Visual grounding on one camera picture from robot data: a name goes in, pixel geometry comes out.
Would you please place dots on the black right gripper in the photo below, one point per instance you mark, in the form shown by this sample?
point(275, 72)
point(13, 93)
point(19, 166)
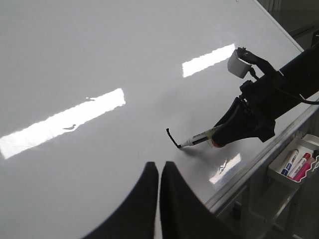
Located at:
point(268, 98)

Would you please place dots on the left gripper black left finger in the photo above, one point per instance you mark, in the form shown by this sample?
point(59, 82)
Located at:
point(135, 217)

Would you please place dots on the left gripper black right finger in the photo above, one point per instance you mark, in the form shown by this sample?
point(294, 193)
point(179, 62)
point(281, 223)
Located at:
point(182, 214)

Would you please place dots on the black whiteboard marker with tape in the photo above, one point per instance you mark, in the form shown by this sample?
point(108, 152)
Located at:
point(205, 136)

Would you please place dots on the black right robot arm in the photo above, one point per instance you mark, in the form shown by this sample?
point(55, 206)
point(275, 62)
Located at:
point(302, 72)

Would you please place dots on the blue capped whiteboard marker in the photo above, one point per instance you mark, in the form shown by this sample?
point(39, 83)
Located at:
point(289, 161)

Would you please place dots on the red capped whiteboard marker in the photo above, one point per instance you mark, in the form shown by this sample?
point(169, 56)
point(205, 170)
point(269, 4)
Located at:
point(299, 165)

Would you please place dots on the pink whiteboard marker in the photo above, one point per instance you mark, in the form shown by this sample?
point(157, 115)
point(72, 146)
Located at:
point(303, 170)

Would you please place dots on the white whiteboard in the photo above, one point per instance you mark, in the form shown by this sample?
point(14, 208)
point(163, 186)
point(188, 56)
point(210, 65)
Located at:
point(91, 90)

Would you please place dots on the white marker tray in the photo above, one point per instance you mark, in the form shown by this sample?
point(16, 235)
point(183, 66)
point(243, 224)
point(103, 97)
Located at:
point(296, 162)

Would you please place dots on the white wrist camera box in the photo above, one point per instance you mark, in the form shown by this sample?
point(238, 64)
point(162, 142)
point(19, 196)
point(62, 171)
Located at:
point(237, 66)

